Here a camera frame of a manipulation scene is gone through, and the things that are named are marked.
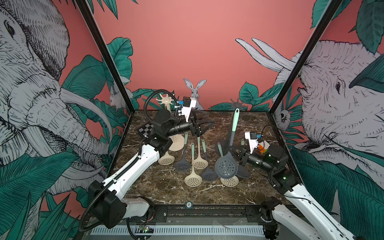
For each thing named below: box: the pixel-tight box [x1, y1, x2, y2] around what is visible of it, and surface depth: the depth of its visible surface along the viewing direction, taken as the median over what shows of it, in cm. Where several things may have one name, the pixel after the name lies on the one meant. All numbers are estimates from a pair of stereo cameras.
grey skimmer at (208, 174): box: [201, 139, 219, 182], surface depth 90 cm
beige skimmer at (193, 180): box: [184, 143, 203, 188], surface depth 86 cm
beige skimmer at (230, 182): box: [220, 176, 239, 187], surface depth 84 cm
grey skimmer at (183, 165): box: [174, 132, 191, 171], surface depth 92 cm
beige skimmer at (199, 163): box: [191, 136, 209, 170], surface depth 94 cm
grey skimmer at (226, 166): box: [215, 108, 240, 180], surface depth 67 cm
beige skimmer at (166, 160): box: [158, 151, 175, 166], surface depth 93 cm
